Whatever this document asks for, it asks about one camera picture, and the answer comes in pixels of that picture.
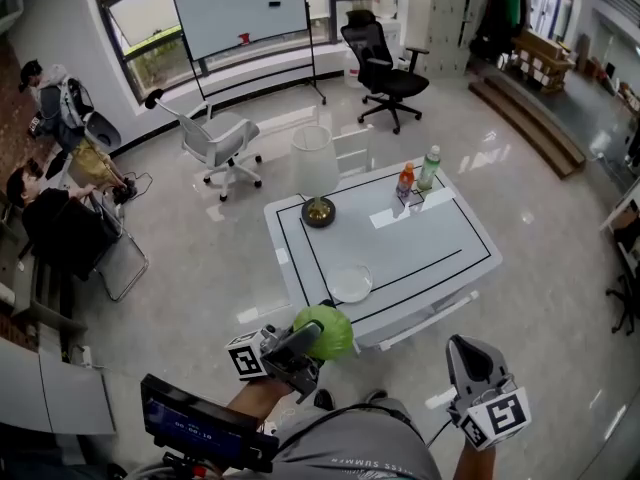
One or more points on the white whiteboard on stand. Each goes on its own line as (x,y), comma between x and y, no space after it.
(235,8)

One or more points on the stack of wooden crates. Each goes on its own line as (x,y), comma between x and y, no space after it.
(540,53)

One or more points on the white power strip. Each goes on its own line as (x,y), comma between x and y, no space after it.
(86,355)

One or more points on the person's shoe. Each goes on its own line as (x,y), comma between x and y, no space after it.
(376,395)
(324,399)

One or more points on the black gaming chair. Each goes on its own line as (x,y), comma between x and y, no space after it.
(627,298)

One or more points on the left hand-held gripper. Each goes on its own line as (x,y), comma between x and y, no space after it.
(245,358)

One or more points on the grey low cabinet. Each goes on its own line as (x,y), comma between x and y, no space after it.
(50,393)

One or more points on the green hanging garment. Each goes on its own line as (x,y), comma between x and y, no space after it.
(510,8)

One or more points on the black chair with metal frame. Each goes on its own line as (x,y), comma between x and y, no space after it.
(75,248)

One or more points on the grey and white office chair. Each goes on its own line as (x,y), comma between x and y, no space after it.
(225,135)

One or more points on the green drink bottle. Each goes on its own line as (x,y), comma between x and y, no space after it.
(428,170)

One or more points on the grey lockers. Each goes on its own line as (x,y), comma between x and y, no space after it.
(450,28)

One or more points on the white water dispenser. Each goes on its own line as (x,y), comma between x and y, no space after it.
(387,3)

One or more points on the person's left forearm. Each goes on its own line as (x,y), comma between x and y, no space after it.
(255,398)

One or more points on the white bin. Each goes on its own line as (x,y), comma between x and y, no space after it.
(102,138)

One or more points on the white table lamp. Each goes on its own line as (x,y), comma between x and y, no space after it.
(312,168)

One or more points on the green lettuce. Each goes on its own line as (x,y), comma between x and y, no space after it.
(335,335)

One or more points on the black chest-mounted screen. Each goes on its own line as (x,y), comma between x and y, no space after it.
(200,423)

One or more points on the wooden steps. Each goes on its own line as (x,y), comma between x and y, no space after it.
(530,118)

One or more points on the red whiteboard magnet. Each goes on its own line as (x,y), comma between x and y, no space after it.
(245,39)

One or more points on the person's right forearm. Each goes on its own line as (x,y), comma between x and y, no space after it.
(472,463)

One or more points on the orange drink bottle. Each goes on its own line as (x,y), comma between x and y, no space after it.
(405,183)

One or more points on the person in white clothing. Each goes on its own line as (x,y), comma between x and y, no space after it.
(350,448)

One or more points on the black office chair with headrest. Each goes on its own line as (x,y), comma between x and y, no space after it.
(395,80)

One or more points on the white slatted chair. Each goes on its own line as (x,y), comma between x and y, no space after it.
(350,143)

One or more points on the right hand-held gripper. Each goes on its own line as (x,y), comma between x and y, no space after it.
(500,415)

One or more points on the black framed window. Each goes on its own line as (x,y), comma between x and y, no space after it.
(145,13)

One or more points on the clear glass plate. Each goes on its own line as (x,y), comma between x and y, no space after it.
(350,283)

